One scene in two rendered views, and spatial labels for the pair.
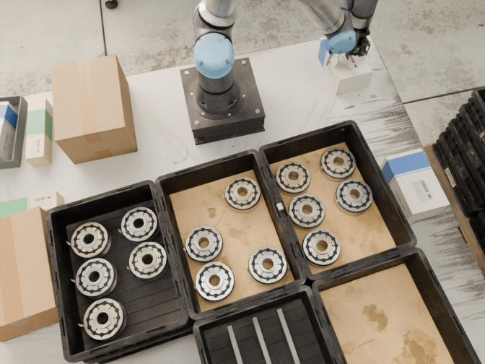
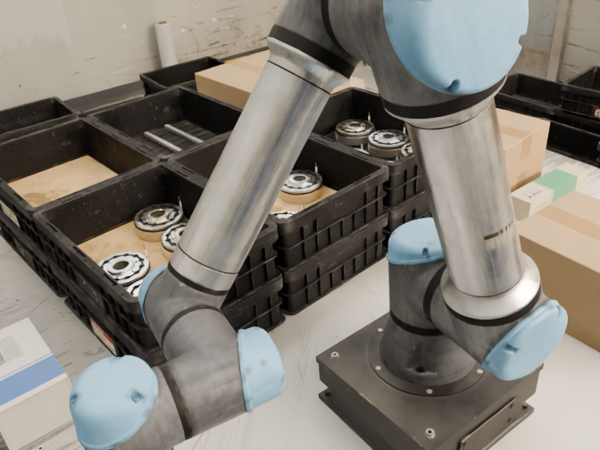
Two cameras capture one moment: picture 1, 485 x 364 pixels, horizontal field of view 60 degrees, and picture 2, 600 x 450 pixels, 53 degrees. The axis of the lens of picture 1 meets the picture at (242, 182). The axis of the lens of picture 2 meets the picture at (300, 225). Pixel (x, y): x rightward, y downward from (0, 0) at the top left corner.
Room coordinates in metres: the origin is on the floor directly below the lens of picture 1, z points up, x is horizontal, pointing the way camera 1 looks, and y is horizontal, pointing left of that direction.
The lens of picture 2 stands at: (1.42, -0.40, 1.50)
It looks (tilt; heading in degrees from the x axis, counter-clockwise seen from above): 32 degrees down; 155
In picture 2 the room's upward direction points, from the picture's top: 4 degrees counter-clockwise
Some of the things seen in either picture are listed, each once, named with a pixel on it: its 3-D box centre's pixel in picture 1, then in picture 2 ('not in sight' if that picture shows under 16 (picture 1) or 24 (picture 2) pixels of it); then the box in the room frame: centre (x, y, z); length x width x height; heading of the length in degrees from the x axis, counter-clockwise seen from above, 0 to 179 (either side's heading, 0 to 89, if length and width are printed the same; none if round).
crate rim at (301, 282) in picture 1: (226, 228); (274, 168); (0.36, 0.05, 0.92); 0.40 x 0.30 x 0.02; 15
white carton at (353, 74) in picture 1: (343, 63); not in sight; (1.02, -0.40, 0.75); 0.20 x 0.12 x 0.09; 13
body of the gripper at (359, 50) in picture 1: (355, 37); not in sight; (1.00, -0.40, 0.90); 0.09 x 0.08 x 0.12; 13
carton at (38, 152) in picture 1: (40, 131); not in sight; (0.82, 0.69, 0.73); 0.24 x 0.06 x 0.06; 7
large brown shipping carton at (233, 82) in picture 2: not in sight; (273, 103); (-0.27, 0.34, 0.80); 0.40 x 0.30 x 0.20; 15
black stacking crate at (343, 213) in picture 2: (227, 234); (276, 189); (0.36, 0.05, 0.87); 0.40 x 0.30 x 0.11; 15
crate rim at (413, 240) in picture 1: (333, 194); (151, 224); (0.43, -0.24, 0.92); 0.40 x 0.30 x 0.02; 15
